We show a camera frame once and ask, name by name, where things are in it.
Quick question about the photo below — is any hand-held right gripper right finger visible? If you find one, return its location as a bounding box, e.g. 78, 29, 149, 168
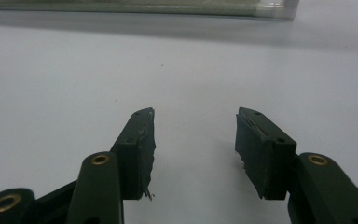
234, 106, 358, 224

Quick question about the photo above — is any clear rack with white tube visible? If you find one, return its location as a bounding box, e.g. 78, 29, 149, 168
0, 0, 300, 21

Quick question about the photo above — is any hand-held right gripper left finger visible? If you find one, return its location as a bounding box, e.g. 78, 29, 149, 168
65, 107, 158, 224

